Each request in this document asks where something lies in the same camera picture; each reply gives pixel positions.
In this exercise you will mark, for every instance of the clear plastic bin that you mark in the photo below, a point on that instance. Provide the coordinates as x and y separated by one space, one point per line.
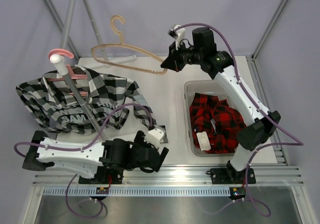
208 87

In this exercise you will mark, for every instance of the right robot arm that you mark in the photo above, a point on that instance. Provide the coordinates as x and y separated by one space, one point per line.
221 66

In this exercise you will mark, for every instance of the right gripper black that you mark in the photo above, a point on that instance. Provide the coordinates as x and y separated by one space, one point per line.
173 61

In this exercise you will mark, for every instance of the aluminium front rail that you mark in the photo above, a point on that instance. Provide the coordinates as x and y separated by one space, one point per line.
275 175

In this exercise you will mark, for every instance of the grey clothes rack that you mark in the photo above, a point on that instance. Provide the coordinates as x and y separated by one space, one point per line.
71 84

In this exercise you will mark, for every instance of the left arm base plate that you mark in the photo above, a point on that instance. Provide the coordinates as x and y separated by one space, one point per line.
104 177

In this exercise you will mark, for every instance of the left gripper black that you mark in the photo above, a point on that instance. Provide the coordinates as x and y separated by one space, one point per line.
139 141

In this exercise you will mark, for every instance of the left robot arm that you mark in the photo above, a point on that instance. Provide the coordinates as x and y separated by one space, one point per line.
95 163

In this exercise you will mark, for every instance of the pink plastic hanger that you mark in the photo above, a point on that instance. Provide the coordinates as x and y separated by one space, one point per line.
57 58

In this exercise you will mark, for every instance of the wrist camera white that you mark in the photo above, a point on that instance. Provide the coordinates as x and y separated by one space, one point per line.
155 136
178 33

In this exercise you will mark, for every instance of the grey black plaid shirt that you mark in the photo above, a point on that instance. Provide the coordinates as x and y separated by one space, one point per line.
53 106

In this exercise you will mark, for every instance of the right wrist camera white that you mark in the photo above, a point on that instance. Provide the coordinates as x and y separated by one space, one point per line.
178 33

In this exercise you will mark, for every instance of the red black plaid shirt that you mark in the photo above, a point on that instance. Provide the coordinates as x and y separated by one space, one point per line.
214 124

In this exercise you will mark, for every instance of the slotted cable duct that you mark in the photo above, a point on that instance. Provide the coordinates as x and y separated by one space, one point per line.
125 191

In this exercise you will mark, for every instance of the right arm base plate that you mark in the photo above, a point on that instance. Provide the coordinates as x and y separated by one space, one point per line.
229 176

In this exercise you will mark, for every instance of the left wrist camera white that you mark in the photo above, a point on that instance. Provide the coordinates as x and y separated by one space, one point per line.
155 136

